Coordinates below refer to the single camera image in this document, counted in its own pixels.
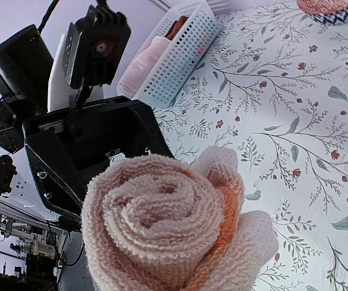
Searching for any patterned ceramic bowl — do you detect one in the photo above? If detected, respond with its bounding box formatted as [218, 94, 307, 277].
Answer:
[296, 0, 348, 25]

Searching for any floral table mat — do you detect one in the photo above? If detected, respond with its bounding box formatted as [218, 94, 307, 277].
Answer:
[155, 2, 348, 290]

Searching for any pink towel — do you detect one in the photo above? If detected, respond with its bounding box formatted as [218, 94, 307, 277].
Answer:
[117, 36, 171, 99]

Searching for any dark red rolled towel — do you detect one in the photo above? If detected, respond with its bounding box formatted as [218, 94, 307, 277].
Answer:
[165, 16, 188, 41]

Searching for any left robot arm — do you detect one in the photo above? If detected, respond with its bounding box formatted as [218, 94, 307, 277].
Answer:
[0, 22, 171, 230]

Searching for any orange patterned towel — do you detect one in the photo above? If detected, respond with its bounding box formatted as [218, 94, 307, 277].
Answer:
[81, 147, 279, 290]

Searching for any white plastic basket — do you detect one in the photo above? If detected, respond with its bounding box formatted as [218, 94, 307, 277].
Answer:
[133, 1, 220, 109]

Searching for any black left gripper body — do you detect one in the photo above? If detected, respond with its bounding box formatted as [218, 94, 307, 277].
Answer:
[0, 25, 171, 224]

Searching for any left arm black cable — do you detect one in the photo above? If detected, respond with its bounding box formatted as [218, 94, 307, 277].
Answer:
[37, 0, 61, 33]

